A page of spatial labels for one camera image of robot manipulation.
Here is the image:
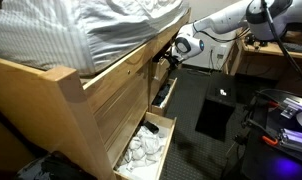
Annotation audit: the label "orange handled clamp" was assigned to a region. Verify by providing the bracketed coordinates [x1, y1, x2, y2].
[247, 119, 280, 148]
[255, 91, 286, 110]

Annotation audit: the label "black keyboard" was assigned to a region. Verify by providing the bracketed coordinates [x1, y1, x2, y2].
[284, 43, 302, 53]

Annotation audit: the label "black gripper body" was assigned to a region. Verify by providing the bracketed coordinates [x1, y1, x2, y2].
[164, 54, 181, 70]

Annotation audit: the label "black object in drawer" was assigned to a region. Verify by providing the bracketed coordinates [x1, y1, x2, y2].
[143, 121, 159, 134]

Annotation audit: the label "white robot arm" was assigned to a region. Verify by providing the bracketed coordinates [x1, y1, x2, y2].
[169, 0, 302, 65]

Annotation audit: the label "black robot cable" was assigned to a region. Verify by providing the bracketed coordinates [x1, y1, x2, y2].
[260, 0, 302, 84]

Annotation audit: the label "black headphones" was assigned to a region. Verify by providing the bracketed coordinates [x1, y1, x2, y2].
[244, 34, 268, 47]

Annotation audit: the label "wooden desk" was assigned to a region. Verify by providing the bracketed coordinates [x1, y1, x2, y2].
[222, 37, 302, 95]

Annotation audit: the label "wooden bed frame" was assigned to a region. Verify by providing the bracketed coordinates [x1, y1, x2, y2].
[0, 15, 189, 180]

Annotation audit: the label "orange handled clamp upper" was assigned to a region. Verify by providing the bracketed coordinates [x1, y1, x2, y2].
[255, 91, 286, 110]

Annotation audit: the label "aluminium rail bracket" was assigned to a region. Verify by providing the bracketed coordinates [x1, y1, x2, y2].
[280, 98, 302, 152]

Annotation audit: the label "white mattress with sheet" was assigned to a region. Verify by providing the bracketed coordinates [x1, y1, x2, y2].
[0, 0, 189, 76]

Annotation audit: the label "dark bag on floor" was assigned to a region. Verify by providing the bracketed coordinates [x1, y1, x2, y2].
[14, 151, 98, 180]

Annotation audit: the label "orange handled clamp lower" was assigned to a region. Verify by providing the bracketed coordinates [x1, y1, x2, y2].
[247, 119, 280, 148]

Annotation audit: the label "dark clothes in drawer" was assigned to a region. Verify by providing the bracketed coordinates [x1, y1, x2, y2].
[152, 84, 171, 106]

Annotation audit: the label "black box on floor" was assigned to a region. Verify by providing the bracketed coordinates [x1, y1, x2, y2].
[195, 72, 236, 141]

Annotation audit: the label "white crumpled clothes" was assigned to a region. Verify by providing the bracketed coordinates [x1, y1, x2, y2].
[119, 126, 167, 172]

